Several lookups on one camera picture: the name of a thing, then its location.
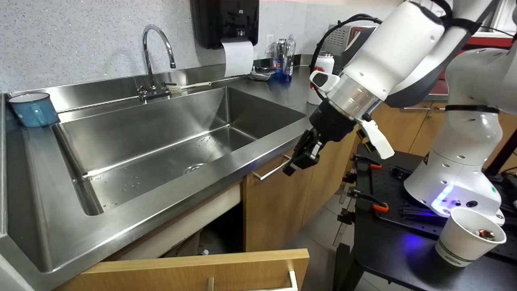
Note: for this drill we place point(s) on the chrome gooseneck faucet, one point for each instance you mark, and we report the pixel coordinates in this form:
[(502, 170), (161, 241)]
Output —
[(153, 53)]

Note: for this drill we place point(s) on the wooden cabinet door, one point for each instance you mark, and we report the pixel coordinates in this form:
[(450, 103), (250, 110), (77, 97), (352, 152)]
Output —
[(433, 134), (332, 171), (274, 215), (397, 131)]

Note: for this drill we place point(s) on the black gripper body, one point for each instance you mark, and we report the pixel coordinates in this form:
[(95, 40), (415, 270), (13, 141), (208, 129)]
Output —
[(332, 123)]

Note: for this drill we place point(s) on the clear plastic bottle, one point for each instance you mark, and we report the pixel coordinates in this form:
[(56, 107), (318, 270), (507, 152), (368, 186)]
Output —
[(279, 53), (290, 53)]

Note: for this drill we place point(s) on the white paper towel sheet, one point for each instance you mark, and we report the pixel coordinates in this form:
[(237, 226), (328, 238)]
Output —
[(237, 58)]

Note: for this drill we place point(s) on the wooden cabinet drawer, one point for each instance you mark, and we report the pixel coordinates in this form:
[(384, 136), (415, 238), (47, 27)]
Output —
[(177, 272)]

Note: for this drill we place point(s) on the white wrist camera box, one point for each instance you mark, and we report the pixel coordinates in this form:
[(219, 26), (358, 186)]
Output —
[(379, 141)]

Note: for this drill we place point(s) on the stainless steel sink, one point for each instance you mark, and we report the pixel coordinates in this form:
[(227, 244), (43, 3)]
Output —
[(161, 145)]

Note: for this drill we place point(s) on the white paper cup with scraps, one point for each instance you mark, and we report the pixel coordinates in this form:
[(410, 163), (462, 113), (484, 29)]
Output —
[(465, 236)]

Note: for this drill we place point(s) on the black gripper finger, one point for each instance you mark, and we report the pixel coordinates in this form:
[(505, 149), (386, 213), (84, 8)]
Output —
[(313, 152), (297, 155)]

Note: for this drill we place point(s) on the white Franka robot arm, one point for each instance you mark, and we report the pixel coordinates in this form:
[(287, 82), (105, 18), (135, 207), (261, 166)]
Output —
[(468, 139)]

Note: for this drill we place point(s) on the black paper towel dispenser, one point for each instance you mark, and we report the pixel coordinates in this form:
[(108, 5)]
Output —
[(223, 21)]

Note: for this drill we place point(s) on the small dark bowl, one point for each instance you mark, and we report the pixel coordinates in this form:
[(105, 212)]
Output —
[(261, 69)]

